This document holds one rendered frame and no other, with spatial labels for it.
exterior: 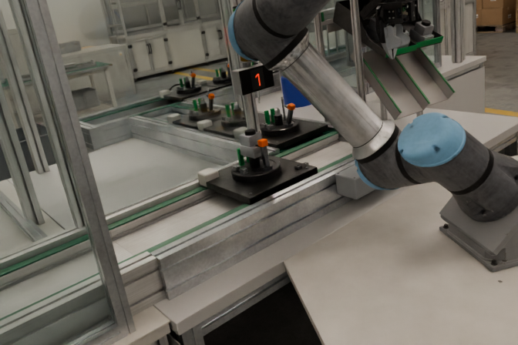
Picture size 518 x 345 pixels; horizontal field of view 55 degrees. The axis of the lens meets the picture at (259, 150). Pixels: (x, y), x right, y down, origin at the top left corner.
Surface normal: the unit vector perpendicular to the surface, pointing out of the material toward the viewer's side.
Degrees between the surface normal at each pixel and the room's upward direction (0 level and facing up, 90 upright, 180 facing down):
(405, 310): 0
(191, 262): 90
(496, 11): 90
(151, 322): 0
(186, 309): 0
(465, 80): 90
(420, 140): 42
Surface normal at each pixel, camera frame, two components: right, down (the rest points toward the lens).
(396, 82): 0.24, -0.52
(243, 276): -0.15, -0.94
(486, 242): -0.79, -0.52
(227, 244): 0.62, 0.16
